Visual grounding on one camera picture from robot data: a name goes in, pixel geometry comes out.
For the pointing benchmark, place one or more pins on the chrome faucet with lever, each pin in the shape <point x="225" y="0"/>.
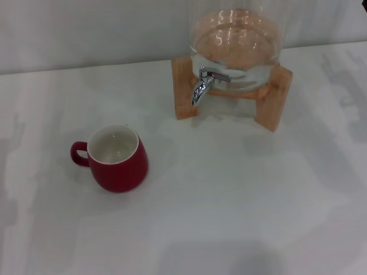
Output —
<point x="199" y="90"/>

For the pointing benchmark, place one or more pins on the red ceramic cup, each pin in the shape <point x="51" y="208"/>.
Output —
<point x="120" y="174"/>

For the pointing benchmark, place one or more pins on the wooden dispenser stand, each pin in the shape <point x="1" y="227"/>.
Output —
<point x="279" y="100"/>

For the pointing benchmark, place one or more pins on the glass water dispenser jar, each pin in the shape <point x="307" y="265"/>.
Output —
<point x="238" y="37"/>

